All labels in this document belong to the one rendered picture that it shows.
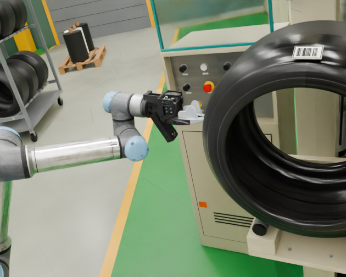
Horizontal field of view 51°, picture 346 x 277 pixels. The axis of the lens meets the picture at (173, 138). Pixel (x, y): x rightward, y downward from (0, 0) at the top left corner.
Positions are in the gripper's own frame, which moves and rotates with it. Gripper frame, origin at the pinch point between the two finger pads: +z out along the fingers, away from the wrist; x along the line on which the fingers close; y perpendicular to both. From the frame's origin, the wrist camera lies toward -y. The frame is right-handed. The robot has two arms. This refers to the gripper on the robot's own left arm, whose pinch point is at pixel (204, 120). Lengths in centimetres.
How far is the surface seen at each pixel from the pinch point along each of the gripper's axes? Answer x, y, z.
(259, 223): -8.7, -28.4, 19.9
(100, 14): 719, -137, -577
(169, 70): 65, -11, -44
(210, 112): -9.9, 8.1, 5.7
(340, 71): -11.6, 22.8, 36.1
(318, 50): -9.9, 26.4, 31.1
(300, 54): -10.8, 25.8, 27.5
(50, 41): 664, -199, -720
